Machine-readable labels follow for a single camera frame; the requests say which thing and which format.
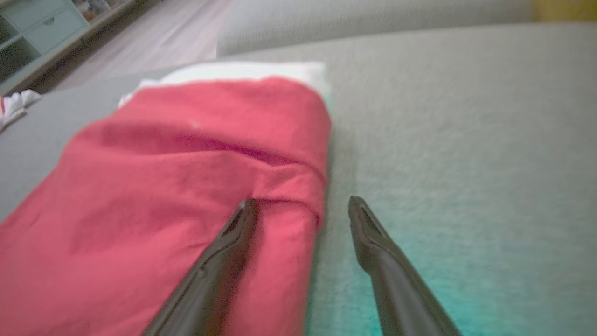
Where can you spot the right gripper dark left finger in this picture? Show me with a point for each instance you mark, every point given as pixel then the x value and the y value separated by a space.
pixel 210 284

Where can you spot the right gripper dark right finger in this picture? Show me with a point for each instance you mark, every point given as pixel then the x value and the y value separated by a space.
pixel 396 289

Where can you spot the red shorts with white trim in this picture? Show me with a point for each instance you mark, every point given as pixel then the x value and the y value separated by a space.
pixel 163 186

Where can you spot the red shirt with white collar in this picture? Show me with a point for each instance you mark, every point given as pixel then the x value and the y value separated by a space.
pixel 14 105

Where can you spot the grey fabric sofa seat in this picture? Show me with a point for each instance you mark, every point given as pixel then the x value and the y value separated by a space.
pixel 466 140

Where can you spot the grey sofa cushion block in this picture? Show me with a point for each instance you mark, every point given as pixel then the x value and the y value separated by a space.
pixel 350 23

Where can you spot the pale green shelf cabinet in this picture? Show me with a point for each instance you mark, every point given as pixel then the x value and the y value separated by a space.
pixel 46 28

